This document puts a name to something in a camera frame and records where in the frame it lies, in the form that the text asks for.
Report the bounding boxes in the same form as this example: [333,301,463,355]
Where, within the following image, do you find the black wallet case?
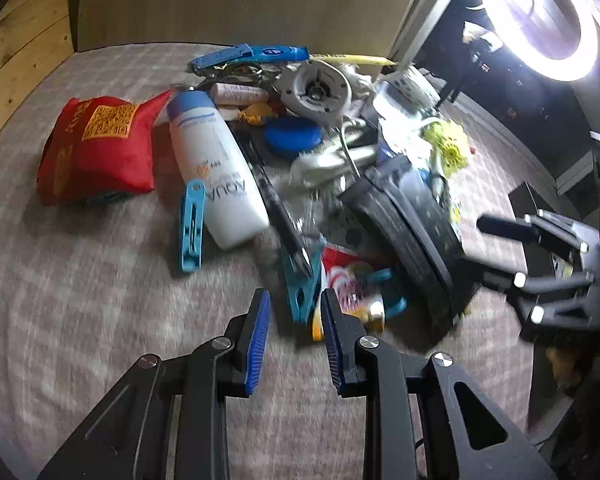
[339,155,478,340]

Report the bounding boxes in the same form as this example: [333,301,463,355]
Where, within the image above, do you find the white power strip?
[382,64,440,114]

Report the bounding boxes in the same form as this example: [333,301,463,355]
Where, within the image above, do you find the blue round lid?
[264,116,323,160]

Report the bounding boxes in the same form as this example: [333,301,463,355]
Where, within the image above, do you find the yellow shuttlecock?
[422,120,472,178]

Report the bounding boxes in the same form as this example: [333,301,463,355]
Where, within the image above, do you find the white round motor part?
[274,60,352,126]

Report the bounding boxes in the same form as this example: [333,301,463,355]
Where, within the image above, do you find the beige wardrobe panel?
[70,0,414,56]

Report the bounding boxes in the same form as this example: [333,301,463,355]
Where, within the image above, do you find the white cable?
[289,119,382,189]

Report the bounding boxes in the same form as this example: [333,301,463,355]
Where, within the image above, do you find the black light tripod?
[434,21,504,112]

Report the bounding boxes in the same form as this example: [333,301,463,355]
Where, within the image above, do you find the ring light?
[481,0,598,82]

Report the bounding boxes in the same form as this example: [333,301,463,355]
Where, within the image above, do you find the small white pink tube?
[209,84,270,106]

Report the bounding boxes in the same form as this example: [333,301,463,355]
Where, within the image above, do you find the teal plastic clothespin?
[178,179,206,273]

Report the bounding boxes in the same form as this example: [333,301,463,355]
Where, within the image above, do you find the blue wet wipes pack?
[188,44,310,75]

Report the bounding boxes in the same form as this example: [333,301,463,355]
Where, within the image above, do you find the snack packet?
[318,245,407,332]

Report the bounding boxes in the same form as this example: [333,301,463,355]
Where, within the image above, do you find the red fabric pouch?
[36,90,172,206]

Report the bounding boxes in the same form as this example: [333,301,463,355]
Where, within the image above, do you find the white sunscreen bottle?
[166,91,270,250]

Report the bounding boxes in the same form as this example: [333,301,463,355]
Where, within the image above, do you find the wooden headboard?
[0,0,74,131]

